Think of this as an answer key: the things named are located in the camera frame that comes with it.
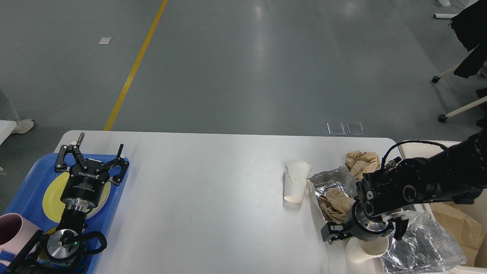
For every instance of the white paper cup lying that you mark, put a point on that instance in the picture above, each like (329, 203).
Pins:
(296, 174)

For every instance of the clear plastic wrap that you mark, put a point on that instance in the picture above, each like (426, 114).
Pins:
(425, 247)

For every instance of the white shoe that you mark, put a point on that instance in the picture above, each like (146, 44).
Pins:
(23, 126)

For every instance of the brown paper bag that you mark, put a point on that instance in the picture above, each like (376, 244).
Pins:
(467, 232)

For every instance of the pale green plate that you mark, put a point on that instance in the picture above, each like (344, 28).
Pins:
(104, 198)

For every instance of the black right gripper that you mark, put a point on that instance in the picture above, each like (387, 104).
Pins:
(356, 225)

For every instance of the white desk frame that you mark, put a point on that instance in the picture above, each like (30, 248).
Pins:
(444, 15)

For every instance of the black jacket on chair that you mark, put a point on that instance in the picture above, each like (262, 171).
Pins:
(470, 27)

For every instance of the cream plastic bin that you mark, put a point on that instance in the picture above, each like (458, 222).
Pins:
(478, 210)

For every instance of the crumpled brown napkin in foil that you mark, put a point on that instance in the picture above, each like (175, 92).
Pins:
(335, 205)

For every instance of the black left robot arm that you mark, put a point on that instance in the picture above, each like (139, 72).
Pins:
(65, 249)

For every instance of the floor outlet plates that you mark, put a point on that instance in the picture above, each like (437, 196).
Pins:
(345, 129)

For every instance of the beige office chair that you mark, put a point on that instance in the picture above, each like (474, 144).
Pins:
(479, 101)

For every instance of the aluminium foil tray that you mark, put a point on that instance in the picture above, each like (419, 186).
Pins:
(339, 177)

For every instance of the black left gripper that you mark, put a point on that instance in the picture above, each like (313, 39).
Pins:
(84, 187)

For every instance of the pink ribbed mug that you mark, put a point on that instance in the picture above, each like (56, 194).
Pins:
(15, 232)

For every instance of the white paper cup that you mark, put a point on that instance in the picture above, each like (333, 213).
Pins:
(296, 174)
(358, 251)

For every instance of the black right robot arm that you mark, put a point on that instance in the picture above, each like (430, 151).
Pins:
(456, 174)

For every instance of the yellow plastic plate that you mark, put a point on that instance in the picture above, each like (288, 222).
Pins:
(51, 203)

